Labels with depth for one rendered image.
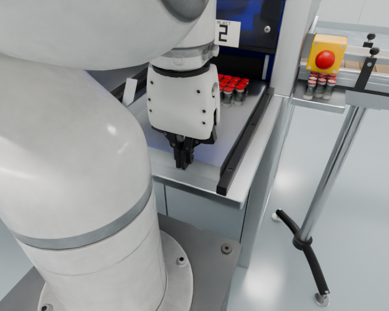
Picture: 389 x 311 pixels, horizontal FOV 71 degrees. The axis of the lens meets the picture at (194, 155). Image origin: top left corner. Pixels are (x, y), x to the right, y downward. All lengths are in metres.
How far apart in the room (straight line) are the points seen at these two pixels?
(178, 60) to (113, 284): 0.24
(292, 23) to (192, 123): 0.42
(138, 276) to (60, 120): 0.16
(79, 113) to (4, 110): 0.04
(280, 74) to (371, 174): 1.46
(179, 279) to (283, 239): 1.18
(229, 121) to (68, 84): 0.46
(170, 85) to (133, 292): 0.24
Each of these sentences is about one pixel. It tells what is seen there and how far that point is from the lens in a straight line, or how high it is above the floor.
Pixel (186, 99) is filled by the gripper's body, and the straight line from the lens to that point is 0.36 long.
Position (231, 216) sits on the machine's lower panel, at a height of 0.33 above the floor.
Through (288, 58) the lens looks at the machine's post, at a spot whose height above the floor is 0.98.
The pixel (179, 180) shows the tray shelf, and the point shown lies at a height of 0.88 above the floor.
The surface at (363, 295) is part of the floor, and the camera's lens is 1.52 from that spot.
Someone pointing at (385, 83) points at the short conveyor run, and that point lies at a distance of 0.88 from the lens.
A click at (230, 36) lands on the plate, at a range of 0.76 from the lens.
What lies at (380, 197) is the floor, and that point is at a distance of 1.97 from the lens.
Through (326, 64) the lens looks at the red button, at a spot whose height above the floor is 0.99.
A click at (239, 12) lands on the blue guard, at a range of 0.74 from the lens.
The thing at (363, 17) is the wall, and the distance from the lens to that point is 5.43.
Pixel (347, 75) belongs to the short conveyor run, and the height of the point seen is 0.92.
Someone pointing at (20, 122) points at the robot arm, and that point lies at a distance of 0.20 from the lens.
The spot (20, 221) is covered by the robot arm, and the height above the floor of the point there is 1.08.
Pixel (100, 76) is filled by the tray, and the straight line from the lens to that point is 0.90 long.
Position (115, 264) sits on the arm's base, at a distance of 0.25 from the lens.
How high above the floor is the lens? 1.22
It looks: 39 degrees down
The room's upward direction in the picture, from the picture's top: straight up
